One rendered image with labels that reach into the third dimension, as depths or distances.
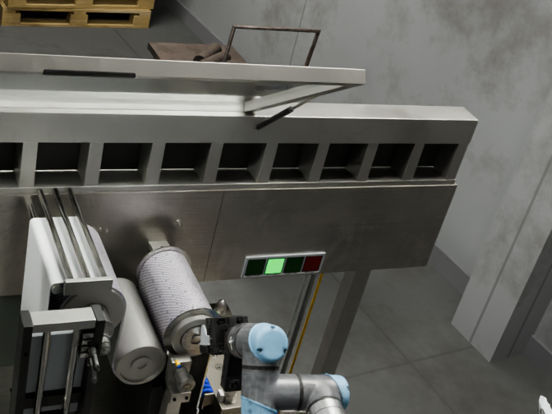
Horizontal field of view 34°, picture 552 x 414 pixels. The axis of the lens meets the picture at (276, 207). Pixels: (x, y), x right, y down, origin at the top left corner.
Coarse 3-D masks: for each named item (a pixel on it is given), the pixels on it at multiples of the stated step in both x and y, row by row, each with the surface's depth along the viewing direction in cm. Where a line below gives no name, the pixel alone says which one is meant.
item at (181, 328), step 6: (186, 318) 206; (192, 318) 206; (198, 318) 206; (204, 318) 206; (180, 324) 206; (186, 324) 205; (192, 324) 206; (198, 324) 207; (204, 324) 207; (174, 330) 206; (180, 330) 205; (174, 336) 206; (180, 336) 206; (174, 342) 207; (174, 348) 208; (180, 348) 209; (192, 354) 211; (198, 354) 212
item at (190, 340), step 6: (186, 330) 206; (192, 330) 206; (198, 330) 207; (186, 336) 207; (192, 336) 208; (198, 336) 208; (180, 342) 209; (186, 342) 208; (192, 342) 209; (198, 342) 210; (186, 348) 209; (192, 348) 210; (198, 348) 211
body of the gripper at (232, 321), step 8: (208, 320) 198; (216, 320) 195; (224, 320) 196; (232, 320) 190; (240, 320) 191; (208, 328) 198; (216, 328) 194; (224, 328) 194; (216, 336) 194; (224, 336) 195; (216, 344) 194; (224, 344) 190; (216, 352) 195; (224, 352) 194
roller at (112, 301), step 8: (72, 296) 190; (80, 296) 190; (88, 296) 191; (96, 296) 192; (104, 296) 193; (112, 296) 194; (120, 296) 195; (64, 304) 191; (72, 304) 191; (80, 304) 191; (88, 304) 192; (104, 304) 194; (112, 304) 195; (120, 304) 196; (112, 312) 196; (120, 312) 197; (112, 320) 198; (120, 320) 198
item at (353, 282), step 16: (352, 272) 294; (368, 272) 294; (352, 288) 296; (336, 304) 304; (352, 304) 300; (336, 320) 304; (352, 320) 305; (336, 336) 306; (320, 352) 315; (336, 352) 311; (320, 368) 315; (336, 368) 316
